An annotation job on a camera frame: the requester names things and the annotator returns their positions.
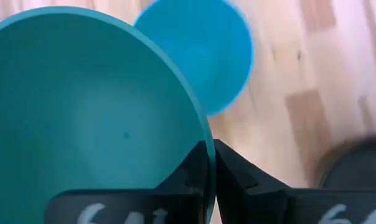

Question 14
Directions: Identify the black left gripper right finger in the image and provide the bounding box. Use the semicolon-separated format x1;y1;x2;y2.
213;139;376;224

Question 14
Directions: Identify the small blue plastic bowl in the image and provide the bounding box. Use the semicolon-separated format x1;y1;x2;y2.
133;0;255;118

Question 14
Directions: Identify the large teal plastic bowl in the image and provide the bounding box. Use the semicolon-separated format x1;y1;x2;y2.
0;6;217;224

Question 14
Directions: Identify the dark grey plastic bowl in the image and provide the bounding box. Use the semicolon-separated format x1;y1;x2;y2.
315;136;376;191

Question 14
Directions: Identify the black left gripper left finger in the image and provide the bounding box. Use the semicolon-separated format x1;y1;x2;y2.
44;140;207;224

